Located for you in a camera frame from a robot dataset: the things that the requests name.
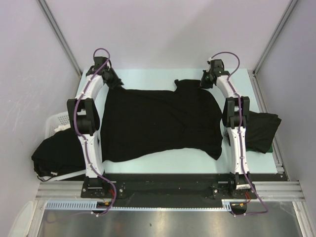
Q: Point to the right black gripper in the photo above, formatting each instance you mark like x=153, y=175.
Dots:
x=203, y=84

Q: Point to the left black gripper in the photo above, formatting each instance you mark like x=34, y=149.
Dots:
x=117, y=82

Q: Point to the black t shirt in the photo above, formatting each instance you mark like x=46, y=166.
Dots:
x=141, y=122

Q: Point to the white plastic laundry basket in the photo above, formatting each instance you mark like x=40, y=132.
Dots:
x=51, y=123

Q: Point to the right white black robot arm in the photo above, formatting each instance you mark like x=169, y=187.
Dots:
x=235, y=112

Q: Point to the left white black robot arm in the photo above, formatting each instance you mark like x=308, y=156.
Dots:
x=83, y=115

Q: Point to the black folded shirt on stack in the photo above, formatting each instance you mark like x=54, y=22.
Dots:
x=261, y=129

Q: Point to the grey folded shirt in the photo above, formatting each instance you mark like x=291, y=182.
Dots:
x=226, y=134

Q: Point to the white cloth in basket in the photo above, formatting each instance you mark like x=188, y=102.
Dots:
x=62, y=127

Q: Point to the green folded shirt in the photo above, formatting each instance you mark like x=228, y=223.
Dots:
x=264, y=151

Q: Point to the right aluminium side rail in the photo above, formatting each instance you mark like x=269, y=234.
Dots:
x=275, y=155

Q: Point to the left aluminium corner post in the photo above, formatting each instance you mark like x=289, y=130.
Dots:
x=47, y=12

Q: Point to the aluminium corner post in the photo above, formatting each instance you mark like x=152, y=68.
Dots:
x=275, y=35
x=47, y=12

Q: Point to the right aluminium corner post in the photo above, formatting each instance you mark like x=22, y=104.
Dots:
x=275, y=35

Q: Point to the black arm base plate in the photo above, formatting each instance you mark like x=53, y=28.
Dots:
x=172, y=191

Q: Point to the aluminium frame rail front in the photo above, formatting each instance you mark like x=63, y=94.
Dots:
x=267, y=191

